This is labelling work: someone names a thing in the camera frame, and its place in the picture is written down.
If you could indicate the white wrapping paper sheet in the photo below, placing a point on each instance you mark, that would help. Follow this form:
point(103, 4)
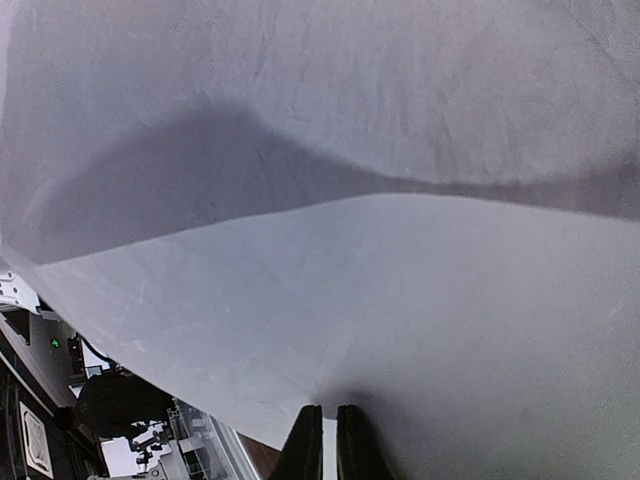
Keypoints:
point(429, 209)

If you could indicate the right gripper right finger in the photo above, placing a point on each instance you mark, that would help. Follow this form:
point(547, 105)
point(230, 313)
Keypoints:
point(358, 455)

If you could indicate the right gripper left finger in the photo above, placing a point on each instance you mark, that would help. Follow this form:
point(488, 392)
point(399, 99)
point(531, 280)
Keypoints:
point(302, 454)

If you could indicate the front aluminium rail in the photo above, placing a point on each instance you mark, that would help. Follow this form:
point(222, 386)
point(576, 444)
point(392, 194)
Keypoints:
point(200, 447)

